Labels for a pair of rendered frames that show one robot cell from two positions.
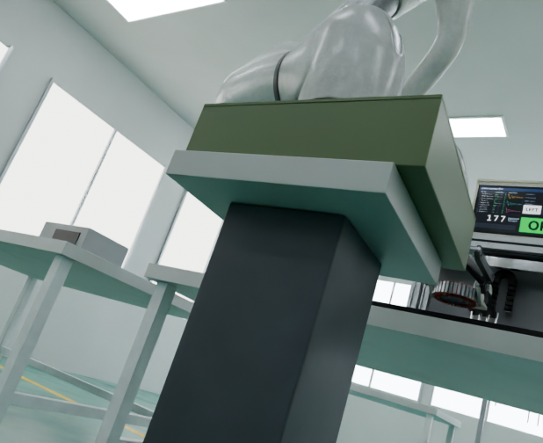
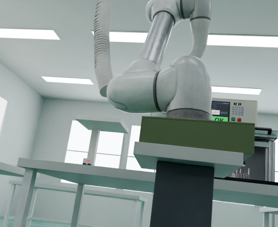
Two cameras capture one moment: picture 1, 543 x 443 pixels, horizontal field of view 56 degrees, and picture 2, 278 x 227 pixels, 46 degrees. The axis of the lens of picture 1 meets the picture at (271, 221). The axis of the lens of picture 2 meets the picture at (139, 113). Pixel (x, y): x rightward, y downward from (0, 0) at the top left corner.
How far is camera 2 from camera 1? 0.61 m
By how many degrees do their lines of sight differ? 25
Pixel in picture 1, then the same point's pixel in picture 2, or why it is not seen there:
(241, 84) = (131, 88)
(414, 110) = (245, 129)
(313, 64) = (178, 89)
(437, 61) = not seen: hidden behind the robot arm
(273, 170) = (191, 154)
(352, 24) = (195, 70)
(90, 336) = not seen: outside the picture
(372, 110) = (228, 128)
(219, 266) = (160, 192)
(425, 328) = not seen: hidden behind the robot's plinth
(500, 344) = (224, 186)
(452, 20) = (201, 39)
